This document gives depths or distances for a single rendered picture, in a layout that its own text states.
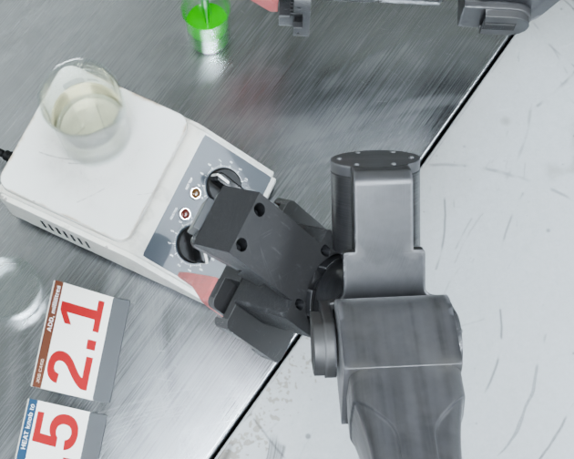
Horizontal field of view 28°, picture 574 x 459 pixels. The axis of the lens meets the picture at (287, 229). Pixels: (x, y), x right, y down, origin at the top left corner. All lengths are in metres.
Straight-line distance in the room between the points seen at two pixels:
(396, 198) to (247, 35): 0.42
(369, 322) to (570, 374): 0.39
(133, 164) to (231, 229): 0.26
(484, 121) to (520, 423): 0.27
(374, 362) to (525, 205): 0.43
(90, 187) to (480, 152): 0.35
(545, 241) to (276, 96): 0.27
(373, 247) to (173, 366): 0.34
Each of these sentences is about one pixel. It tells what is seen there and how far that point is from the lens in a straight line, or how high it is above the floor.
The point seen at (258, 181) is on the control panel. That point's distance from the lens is 0.99.
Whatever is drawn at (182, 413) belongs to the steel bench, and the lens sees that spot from 0.99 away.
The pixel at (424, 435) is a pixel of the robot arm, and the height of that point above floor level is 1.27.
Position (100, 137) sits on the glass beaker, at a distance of 0.89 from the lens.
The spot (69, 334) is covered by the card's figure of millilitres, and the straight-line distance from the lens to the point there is 0.98.
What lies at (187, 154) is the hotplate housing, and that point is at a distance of 0.96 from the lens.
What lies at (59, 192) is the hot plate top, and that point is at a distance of 0.95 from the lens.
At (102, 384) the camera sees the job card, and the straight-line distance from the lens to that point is 0.99.
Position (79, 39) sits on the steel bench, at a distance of 1.09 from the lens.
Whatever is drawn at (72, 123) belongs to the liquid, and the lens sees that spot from 0.92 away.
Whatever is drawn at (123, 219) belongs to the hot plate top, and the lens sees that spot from 0.93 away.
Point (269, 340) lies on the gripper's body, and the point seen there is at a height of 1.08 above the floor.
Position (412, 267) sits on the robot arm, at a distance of 0.70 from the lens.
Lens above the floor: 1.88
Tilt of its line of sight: 75 degrees down
